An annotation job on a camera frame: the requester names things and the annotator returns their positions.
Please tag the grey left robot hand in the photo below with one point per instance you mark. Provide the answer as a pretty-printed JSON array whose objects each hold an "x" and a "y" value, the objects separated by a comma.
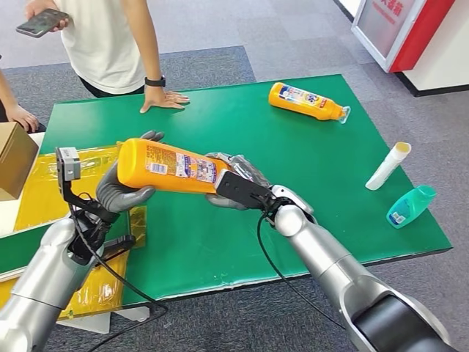
[{"x": 117, "y": 196}]

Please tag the person's left hand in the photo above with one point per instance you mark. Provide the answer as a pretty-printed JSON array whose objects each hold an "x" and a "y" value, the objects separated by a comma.
[{"x": 161, "y": 98}]

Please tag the person's hand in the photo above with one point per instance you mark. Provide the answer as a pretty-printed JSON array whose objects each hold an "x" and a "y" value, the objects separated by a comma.
[{"x": 22, "y": 118}]

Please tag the person's right hand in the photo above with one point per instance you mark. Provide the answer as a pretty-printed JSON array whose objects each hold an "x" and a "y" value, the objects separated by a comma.
[{"x": 42, "y": 6}]

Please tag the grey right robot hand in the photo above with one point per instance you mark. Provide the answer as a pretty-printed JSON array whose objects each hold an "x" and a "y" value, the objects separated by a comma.
[{"x": 238, "y": 163}]

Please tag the dark smartphone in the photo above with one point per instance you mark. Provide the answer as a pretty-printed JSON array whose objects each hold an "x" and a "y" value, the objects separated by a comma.
[{"x": 40, "y": 23}]

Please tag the plain orange detergent bottle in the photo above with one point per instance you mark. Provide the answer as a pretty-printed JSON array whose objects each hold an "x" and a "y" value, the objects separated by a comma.
[{"x": 133, "y": 165}]

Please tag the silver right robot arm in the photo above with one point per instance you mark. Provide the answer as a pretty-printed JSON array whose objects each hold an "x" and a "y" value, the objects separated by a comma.
[{"x": 322, "y": 257}]

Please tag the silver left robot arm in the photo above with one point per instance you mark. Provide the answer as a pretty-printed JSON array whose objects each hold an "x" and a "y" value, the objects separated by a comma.
[{"x": 44, "y": 277}]

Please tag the orange bottle with blue label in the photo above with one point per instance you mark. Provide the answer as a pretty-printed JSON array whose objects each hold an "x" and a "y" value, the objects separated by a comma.
[{"x": 304, "y": 103}]

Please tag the white tube bottle yellow cap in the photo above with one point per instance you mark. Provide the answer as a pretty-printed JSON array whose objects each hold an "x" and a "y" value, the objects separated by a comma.
[{"x": 384, "y": 167}]

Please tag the teal plastic bottle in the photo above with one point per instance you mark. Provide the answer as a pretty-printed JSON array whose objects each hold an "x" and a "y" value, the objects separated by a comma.
[{"x": 410, "y": 206}]

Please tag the black wristband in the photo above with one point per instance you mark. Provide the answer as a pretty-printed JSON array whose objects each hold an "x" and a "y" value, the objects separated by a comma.
[{"x": 155, "y": 81}]

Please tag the person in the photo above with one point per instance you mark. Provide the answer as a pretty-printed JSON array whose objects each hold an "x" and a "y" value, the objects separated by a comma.
[
  {"x": 106, "y": 44},
  {"x": 9, "y": 97}
]

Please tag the brown cardboard box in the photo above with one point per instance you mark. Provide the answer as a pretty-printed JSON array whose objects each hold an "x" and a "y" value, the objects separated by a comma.
[{"x": 13, "y": 155}]

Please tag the green table mat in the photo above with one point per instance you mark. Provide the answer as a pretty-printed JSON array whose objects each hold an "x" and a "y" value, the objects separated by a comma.
[{"x": 311, "y": 194}]

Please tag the white-framed grey sign board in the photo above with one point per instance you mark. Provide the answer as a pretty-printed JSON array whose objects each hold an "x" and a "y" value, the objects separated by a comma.
[{"x": 381, "y": 29}]

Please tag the red and white counter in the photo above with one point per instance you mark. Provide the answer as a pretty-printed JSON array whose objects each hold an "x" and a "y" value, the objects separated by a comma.
[{"x": 439, "y": 58}]

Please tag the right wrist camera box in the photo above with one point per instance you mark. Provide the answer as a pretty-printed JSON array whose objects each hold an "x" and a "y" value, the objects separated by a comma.
[{"x": 240, "y": 189}]

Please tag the green conveyor belt black frame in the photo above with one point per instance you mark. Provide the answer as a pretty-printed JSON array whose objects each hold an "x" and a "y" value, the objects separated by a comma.
[{"x": 14, "y": 252}]

